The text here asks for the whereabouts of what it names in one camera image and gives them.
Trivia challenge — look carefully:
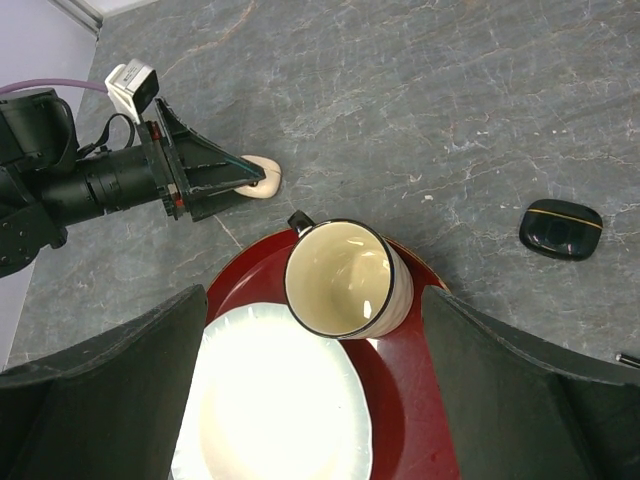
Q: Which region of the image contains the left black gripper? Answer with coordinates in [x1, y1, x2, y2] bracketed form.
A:
[136, 97, 265, 222]

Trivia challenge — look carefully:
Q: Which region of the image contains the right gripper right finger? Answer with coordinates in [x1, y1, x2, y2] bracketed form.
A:
[421, 287, 639, 479]

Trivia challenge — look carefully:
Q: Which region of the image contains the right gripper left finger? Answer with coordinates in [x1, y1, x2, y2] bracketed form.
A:
[1, 285, 207, 479]

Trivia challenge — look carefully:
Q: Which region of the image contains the pink earbud charging case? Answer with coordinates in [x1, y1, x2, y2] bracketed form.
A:
[233, 154, 282, 200]

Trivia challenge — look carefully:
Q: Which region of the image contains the black earbud charging case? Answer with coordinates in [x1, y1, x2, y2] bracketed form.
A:
[519, 199, 603, 261]

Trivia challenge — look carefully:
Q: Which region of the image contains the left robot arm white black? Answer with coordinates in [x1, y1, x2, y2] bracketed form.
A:
[1, 88, 280, 276]

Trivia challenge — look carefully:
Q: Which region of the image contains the red round tray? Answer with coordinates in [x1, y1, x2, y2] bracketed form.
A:
[206, 230, 460, 479]

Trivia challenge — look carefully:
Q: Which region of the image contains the black earbud upper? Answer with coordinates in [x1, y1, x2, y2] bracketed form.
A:
[615, 352, 640, 369]

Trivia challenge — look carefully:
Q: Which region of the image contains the white ceramic plate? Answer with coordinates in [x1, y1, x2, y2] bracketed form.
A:
[171, 302, 373, 479]

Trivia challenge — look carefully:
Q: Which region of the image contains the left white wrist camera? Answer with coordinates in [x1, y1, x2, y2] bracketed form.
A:
[104, 59, 159, 124]

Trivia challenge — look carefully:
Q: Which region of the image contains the left aluminium frame post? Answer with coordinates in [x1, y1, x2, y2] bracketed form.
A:
[49, 0, 104, 37]

